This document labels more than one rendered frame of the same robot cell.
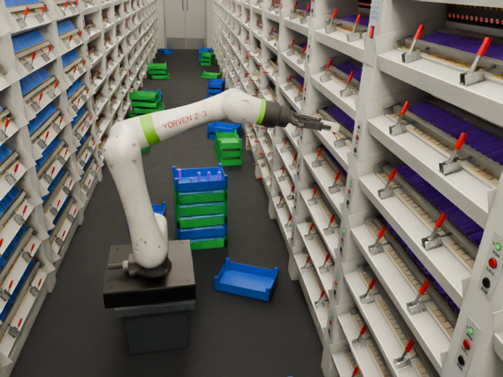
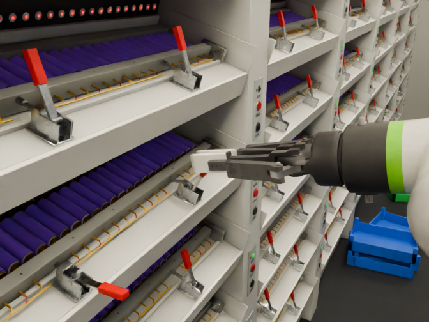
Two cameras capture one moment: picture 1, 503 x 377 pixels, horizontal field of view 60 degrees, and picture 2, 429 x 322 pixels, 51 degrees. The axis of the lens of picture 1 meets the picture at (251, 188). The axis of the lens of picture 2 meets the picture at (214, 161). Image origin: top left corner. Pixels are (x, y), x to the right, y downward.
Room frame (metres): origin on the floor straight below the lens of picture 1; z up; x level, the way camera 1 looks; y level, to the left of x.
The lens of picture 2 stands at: (2.10, 0.10, 1.28)
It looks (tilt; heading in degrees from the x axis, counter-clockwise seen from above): 22 degrees down; 216
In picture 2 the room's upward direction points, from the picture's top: straight up
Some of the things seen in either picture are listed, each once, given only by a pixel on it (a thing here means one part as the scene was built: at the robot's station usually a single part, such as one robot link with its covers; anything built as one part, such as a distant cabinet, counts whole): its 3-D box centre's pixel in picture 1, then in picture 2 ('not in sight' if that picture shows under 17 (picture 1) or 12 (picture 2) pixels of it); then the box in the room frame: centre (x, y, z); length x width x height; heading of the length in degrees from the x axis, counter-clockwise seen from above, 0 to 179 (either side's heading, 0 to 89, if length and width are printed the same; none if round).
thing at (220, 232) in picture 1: (200, 224); not in sight; (2.37, 0.31, 0.12); 0.30 x 0.20 x 0.08; 105
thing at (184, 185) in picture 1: (199, 176); not in sight; (2.37, 0.31, 0.44); 0.30 x 0.20 x 0.08; 105
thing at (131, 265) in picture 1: (140, 262); not in sight; (1.56, 0.46, 0.39); 0.26 x 0.15 x 0.06; 101
